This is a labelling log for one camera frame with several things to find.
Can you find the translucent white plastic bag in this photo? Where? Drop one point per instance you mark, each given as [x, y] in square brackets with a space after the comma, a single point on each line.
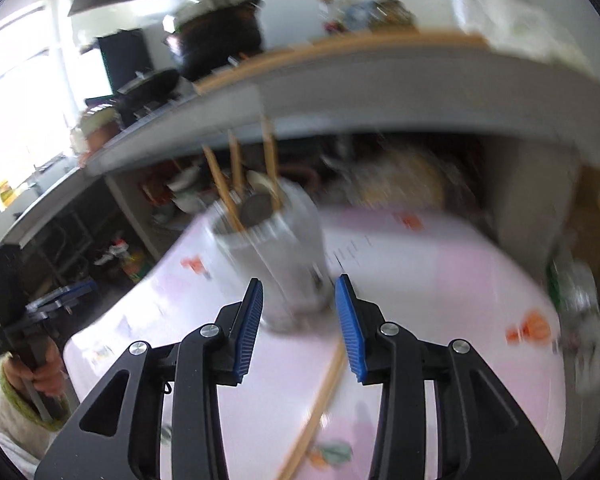
[275, 250]

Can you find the grey kitchen counter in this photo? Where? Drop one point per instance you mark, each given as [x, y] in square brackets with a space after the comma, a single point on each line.
[380, 95]

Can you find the black wok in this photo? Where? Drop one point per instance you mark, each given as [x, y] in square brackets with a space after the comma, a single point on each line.
[147, 87]

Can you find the white bowl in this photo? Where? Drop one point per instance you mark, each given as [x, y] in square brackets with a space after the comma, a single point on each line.
[187, 190]

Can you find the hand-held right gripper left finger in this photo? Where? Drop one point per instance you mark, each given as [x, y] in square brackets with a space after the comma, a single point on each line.
[247, 330]

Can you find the long wooden cutting board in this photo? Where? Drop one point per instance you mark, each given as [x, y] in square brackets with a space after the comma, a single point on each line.
[340, 50]

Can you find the black pot with steel lid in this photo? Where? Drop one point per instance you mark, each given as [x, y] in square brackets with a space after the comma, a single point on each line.
[215, 40]

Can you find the crumpled plastic bags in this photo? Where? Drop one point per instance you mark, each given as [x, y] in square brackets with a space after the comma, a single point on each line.
[580, 320]

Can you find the copper pot with lid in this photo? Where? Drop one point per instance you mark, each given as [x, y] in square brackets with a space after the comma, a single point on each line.
[97, 132]

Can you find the reddish plastic basin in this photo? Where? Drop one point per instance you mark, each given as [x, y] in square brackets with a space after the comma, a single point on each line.
[300, 175]

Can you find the pink checked balloon tablecloth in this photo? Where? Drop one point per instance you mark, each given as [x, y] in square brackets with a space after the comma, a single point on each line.
[430, 285]

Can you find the bright kitchen window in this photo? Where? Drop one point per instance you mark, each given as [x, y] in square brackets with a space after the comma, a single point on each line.
[20, 110]

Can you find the black stove panel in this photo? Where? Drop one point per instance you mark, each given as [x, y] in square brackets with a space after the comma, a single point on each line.
[125, 62]

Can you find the person's left hand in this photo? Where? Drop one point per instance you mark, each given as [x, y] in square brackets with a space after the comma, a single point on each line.
[50, 375]

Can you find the yellow filled plastic bag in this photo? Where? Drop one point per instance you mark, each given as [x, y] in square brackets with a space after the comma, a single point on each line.
[400, 182]

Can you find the metal perforated utensil holder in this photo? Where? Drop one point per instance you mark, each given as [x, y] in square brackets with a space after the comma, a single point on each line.
[300, 305]

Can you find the concrete counter support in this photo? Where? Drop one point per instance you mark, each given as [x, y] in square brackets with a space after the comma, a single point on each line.
[530, 195]

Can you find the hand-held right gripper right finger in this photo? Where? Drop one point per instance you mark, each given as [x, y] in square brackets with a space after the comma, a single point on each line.
[350, 330]

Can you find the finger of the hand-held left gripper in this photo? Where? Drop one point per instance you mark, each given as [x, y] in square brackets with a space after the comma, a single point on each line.
[65, 297]

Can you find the large clear plastic bag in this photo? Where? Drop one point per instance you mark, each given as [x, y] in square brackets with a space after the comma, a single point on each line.
[540, 35]

